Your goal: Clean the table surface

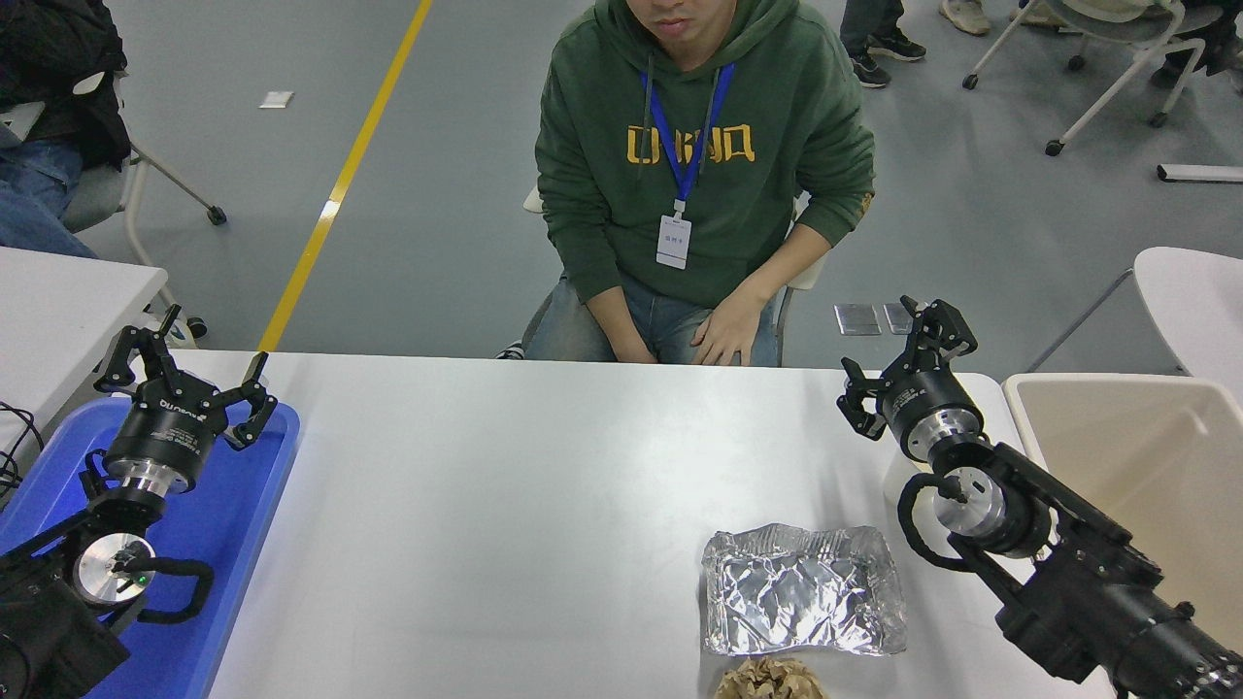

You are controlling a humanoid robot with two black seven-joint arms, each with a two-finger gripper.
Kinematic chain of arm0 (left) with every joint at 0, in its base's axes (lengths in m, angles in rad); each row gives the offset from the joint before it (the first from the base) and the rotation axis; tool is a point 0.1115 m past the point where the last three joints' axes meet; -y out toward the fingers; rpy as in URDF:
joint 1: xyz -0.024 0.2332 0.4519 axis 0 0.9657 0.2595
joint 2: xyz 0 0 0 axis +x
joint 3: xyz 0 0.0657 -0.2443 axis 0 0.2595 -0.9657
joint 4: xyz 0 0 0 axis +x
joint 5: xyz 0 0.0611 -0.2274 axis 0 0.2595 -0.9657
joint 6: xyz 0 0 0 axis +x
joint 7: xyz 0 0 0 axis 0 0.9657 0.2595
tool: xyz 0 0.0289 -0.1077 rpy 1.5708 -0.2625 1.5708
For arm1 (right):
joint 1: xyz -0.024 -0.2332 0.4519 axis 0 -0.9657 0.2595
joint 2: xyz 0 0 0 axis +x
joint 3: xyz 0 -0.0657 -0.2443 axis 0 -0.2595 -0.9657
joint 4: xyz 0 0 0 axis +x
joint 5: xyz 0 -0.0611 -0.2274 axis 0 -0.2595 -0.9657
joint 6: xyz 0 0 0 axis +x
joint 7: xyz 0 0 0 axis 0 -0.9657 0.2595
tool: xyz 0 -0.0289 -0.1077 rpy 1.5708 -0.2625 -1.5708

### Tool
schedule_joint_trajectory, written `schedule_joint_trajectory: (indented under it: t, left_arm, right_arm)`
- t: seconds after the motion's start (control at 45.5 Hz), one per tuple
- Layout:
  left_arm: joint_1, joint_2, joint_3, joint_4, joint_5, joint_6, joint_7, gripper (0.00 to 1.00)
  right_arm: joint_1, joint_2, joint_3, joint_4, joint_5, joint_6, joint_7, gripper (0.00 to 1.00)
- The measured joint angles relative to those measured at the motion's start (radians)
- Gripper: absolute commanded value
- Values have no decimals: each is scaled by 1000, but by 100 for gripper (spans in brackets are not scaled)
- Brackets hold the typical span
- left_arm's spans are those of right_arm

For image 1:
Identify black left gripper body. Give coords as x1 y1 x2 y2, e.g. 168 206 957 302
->
103 379 231 481

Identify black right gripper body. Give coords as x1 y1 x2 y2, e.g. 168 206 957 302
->
874 362 985 460

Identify foil tray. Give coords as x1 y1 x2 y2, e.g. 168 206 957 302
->
701 523 909 658

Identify tan paper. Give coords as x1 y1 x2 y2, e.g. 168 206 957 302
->
714 656 828 699

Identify person's left hand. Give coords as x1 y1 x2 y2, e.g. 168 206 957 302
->
689 289 770 368

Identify person's right hand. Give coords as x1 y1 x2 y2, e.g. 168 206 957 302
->
608 318 661 367

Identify white side table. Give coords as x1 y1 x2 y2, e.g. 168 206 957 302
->
0 247 171 457

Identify blue plastic tray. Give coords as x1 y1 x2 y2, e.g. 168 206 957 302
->
0 396 302 699

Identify grey chair white armrests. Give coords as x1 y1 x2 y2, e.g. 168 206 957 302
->
520 184 831 368

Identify grey wheeled chair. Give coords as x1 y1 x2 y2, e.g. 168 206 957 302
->
0 68 229 343

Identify large pale bin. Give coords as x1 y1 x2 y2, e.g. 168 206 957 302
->
1002 373 1243 699

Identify white ID badge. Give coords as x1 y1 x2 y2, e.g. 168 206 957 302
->
641 63 736 271

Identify white rounded table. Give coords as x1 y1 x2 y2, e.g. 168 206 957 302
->
1025 247 1243 404

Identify person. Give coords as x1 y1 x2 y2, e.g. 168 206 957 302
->
495 0 877 368
840 0 927 90
1151 0 1243 96
939 0 1069 37
0 0 132 261

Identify white bar on floor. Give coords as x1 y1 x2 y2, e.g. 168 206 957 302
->
1156 163 1243 184

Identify white-framed wheeled chair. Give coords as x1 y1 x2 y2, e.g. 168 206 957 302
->
961 0 1226 158

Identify thin black cable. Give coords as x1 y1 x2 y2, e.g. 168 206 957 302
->
0 401 46 506

